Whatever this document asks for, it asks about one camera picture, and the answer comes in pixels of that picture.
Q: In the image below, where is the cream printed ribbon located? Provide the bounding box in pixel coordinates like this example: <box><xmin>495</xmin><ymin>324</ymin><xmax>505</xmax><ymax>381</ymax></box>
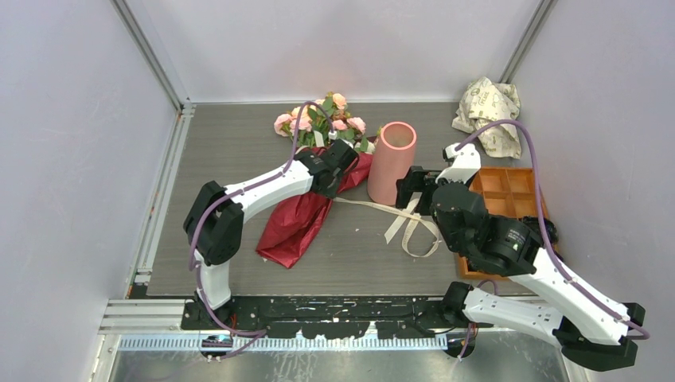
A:
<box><xmin>334</xmin><ymin>197</ymin><xmax>442</xmax><ymax>259</ymax></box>

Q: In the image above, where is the pink artificial flower bouquet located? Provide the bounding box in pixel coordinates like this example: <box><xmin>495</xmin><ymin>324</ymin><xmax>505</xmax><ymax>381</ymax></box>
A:
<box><xmin>273</xmin><ymin>92</ymin><xmax>376</xmax><ymax>154</ymax></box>

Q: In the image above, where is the dark red wrapping paper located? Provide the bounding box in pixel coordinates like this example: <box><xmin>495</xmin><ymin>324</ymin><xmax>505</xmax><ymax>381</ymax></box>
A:
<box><xmin>254</xmin><ymin>147</ymin><xmax>374</xmax><ymax>270</ymax></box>

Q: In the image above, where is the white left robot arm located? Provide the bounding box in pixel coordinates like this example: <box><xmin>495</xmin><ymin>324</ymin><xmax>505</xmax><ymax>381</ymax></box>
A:
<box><xmin>183</xmin><ymin>139</ymin><xmax>359</xmax><ymax>329</ymax></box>

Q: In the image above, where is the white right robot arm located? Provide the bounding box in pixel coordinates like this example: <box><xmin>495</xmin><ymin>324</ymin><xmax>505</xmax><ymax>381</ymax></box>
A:
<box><xmin>396</xmin><ymin>166</ymin><xmax>646</xmax><ymax>372</ymax></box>

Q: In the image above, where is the pink cylindrical vase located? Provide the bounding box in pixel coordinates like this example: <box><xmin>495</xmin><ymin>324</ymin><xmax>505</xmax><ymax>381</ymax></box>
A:
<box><xmin>367</xmin><ymin>122</ymin><xmax>417</xmax><ymax>206</ymax></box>

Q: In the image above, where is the orange wooden compartment tray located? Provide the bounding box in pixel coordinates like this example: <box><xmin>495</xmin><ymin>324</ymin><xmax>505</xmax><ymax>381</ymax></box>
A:
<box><xmin>457</xmin><ymin>167</ymin><xmax>549</xmax><ymax>281</ymax></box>

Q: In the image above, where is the rolled dark patterned tie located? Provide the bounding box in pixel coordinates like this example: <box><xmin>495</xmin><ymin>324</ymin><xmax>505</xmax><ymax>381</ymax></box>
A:
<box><xmin>533</xmin><ymin>216</ymin><xmax>559</xmax><ymax>246</ymax></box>

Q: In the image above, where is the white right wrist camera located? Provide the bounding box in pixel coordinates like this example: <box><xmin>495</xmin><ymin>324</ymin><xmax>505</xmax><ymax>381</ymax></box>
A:
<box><xmin>436</xmin><ymin>143</ymin><xmax>481</xmax><ymax>186</ymax></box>

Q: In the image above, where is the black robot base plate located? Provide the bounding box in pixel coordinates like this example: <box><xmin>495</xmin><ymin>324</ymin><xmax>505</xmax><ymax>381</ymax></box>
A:
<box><xmin>181</xmin><ymin>294</ymin><xmax>494</xmax><ymax>341</ymax></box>

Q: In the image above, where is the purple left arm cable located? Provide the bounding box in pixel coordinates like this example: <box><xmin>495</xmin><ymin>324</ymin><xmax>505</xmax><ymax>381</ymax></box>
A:
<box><xmin>187</xmin><ymin>101</ymin><xmax>338</xmax><ymax>361</ymax></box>

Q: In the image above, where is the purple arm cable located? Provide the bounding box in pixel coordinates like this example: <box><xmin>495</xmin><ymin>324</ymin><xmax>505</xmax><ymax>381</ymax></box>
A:
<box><xmin>454</xmin><ymin>119</ymin><xmax>651</xmax><ymax>360</ymax></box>
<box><xmin>187</xmin><ymin>101</ymin><xmax>338</xmax><ymax>361</ymax></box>

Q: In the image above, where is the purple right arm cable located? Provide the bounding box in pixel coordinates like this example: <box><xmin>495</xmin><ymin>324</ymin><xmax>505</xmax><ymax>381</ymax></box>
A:
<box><xmin>454</xmin><ymin>119</ymin><xmax>651</xmax><ymax>360</ymax></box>

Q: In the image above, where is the aluminium frame rail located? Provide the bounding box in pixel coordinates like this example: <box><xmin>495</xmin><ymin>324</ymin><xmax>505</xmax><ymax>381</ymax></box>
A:
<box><xmin>97</xmin><ymin>298</ymin><xmax>579</xmax><ymax>352</ymax></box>

